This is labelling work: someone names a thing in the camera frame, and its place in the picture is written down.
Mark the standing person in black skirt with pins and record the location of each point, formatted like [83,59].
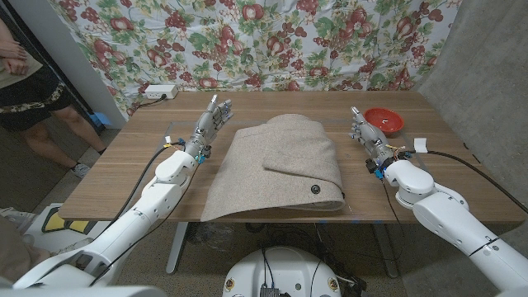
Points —
[29,99]

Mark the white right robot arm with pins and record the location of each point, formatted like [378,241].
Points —
[449,218]

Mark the yellow and black floor platform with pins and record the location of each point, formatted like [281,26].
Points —
[62,226]

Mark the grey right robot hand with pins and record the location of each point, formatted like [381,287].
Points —
[373,142]

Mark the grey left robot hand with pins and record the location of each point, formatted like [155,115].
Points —
[208,125]

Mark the red bowl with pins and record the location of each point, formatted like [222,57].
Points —
[383,120]

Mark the floral fruit print backdrop cloth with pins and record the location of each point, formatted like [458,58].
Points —
[255,45]

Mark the white power strip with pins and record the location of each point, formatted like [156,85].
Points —
[161,91]

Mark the blue object on floor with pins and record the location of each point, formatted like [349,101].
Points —
[100,119]

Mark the grey table leg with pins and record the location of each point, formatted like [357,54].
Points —
[385,251]
[177,247]

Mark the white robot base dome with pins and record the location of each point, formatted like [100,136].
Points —
[284,272]

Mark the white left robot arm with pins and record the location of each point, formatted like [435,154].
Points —
[136,222]

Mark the beige wool coat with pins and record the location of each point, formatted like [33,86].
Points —
[280,161]

